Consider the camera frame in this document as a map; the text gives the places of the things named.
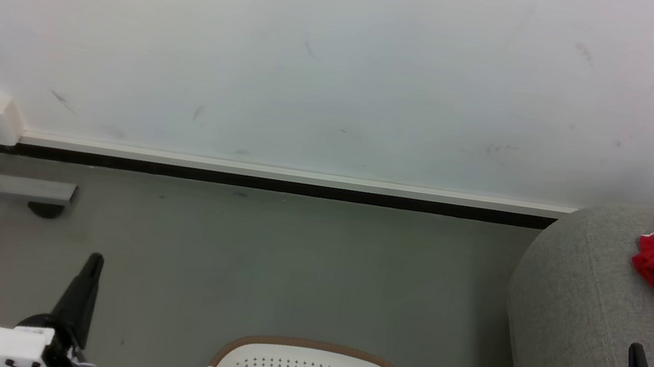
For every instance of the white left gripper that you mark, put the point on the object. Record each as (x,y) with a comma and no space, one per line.
(0,348)

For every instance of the black round foot pad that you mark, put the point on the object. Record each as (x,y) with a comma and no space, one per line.
(45,209)

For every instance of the grey metal partition foot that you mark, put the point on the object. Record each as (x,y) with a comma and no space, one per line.
(30,188)

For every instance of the white baseboard strip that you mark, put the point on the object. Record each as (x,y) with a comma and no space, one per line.
(276,171)

